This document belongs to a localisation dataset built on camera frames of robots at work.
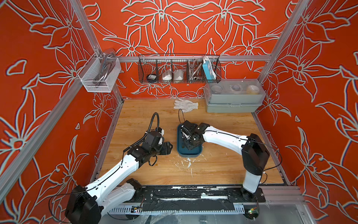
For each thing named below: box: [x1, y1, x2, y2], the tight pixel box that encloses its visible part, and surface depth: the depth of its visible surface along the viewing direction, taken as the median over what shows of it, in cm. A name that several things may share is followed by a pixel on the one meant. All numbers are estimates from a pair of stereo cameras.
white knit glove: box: [173, 98, 199, 113], surface depth 117 cm
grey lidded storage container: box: [203, 78, 266, 114], surface depth 104 cm
